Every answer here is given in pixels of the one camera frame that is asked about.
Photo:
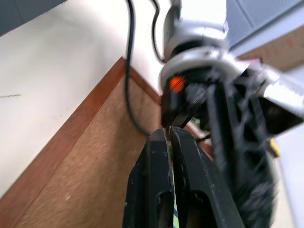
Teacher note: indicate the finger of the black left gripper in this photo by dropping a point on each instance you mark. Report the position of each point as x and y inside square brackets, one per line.
[225, 133]
[259, 180]

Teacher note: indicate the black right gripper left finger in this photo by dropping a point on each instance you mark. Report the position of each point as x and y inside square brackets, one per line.
[147, 180]

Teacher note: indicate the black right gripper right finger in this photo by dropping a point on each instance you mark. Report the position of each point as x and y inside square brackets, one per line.
[197, 180]

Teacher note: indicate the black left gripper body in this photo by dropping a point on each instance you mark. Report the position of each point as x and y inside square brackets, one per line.
[190, 95]

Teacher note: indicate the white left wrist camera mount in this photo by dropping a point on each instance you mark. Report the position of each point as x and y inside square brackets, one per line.
[202, 57]

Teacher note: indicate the corkboard with wooden frame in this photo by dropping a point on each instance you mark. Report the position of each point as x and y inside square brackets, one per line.
[83, 166]

